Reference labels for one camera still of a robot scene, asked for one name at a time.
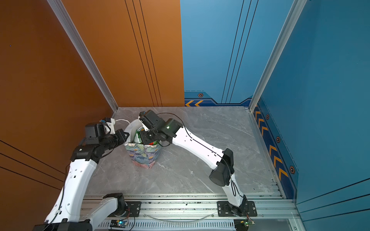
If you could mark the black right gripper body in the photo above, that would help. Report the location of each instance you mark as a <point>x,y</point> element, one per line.
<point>150,136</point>

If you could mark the floral paper bag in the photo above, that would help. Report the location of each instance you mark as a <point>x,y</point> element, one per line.
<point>142,155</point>

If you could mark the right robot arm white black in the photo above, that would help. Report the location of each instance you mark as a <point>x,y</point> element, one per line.
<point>220,161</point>

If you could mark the green white snack packet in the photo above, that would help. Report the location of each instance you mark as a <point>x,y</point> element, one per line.
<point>138,138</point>

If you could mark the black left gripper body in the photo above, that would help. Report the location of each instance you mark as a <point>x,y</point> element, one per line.
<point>112,141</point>

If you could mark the aluminium right corner post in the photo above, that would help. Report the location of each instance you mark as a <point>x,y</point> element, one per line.
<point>284,35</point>

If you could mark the circuit board green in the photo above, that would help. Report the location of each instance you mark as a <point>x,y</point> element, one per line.
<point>118,223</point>
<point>243,224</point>

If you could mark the left circuit board green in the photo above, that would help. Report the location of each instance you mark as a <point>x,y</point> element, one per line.
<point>118,223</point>

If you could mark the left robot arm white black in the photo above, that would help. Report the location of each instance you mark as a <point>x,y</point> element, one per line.
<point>66,213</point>

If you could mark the aluminium left corner post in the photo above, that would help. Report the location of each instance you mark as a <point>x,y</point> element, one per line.
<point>66,22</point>

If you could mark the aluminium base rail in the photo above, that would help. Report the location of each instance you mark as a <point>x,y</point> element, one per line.
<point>206,212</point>

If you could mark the aluminium corner post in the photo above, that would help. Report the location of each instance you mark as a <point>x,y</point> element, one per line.
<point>66,22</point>
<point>284,35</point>

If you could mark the right circuit board green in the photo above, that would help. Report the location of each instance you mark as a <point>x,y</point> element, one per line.
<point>243,224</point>

